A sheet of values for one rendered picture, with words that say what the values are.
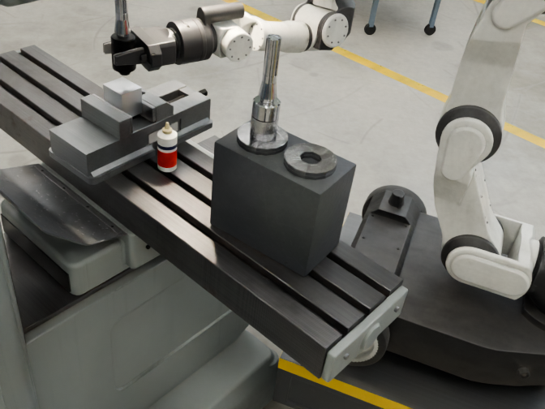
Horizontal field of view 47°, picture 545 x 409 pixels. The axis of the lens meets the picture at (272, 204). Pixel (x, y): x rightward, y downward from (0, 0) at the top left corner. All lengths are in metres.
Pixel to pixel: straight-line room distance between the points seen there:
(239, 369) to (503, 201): 1.73
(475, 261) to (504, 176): 1.78
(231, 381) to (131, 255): 0.66
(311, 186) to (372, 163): 2.17
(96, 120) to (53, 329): 0.43
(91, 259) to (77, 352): 0.23
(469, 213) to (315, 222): 0.64
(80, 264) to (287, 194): 0.47
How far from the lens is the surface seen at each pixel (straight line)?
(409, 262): 1.77
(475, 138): 1.44
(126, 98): 1.32
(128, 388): 1.68
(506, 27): 1.35
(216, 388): 1.86
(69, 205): 1.36
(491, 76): 1.43
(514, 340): 1.69
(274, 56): 1.02
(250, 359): 1.93
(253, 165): 1.06
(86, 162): 1.29
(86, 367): 1.50
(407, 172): 3.17
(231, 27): 1.36
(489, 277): 1.65
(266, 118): 1.06
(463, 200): 1.58
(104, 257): 1.33
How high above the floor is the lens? 1.72
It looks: 38 degrees down
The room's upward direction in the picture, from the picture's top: 8 degrees clockwise
